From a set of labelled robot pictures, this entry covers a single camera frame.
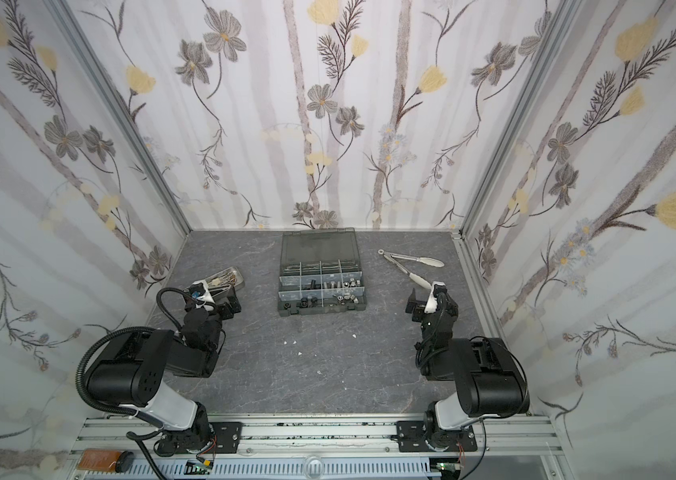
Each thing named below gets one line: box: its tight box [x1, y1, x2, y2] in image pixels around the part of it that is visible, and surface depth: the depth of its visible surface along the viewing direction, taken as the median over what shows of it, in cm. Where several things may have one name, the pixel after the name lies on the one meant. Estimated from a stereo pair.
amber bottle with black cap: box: [78, 449, 135, 473], surface depth 69 cm
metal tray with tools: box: [205, 266, 245, 289], surface depth 107 cm
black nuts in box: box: [300, 297, 318, 308], surface depth 100 cm
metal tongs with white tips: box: [377, 249, 445, 290], surface depth 113 cm
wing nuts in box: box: [337, 292, 359, 305], surface depth 101 cm
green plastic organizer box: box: [278, 227, 367, 317], surface depth 104 cm
